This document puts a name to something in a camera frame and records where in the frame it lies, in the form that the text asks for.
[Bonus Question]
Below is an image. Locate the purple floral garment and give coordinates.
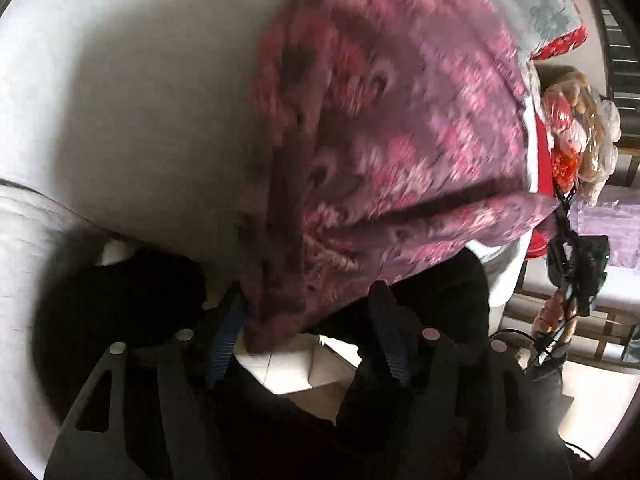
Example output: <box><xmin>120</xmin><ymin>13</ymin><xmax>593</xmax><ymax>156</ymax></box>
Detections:
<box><xmin>243</xmin><ymin>0</ymin><xmax>555</xmax><ymax>352</ymax></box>

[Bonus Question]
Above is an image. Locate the white bed mattress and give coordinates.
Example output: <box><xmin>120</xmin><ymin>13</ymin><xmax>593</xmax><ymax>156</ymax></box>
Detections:
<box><xmin>1</xmin><ymin>0</ymin><xmax>284</xmax><ymax>476</ymax></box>

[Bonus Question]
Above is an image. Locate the lilac bedside cloth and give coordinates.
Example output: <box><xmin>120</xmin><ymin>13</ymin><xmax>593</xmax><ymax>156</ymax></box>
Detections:
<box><xmin>570</xmin><ymin>185</ymin><xmax>640</xmax><ymax>271</ymax></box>

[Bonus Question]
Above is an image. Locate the dark window with grille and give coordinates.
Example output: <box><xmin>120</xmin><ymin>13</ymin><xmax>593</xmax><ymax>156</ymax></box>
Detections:
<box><xmin>592</xmin><ymin>0</ymin><xmax>639</xmax><ymax>148</ymax></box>

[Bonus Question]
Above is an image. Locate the red patterned blanket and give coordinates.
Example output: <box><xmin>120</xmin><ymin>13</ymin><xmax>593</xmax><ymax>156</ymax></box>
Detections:
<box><xmin>532</xmin><ymin>0</ymin><xmax>588</xmax><ymax>61</ymax></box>

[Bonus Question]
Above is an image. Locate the plastic bag of toys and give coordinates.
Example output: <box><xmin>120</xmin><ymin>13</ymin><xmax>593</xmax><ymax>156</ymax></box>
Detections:
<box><xmin>542</xmin><ymin>70</ymin><xmax>622</xmax><ymax>207</ymax></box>

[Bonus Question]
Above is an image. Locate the red cloth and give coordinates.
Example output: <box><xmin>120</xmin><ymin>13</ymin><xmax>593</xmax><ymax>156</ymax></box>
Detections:
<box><xmin>525</xmin><ymin>113</ymin><xmax>558</xmax><ymax>260</ymax></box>

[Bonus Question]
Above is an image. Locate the person's right hand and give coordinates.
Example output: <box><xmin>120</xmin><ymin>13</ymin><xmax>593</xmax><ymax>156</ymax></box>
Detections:
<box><xmin>532</xmin><ymin>290</ymin><xmax>577</xmax><ymax>344</ymax></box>

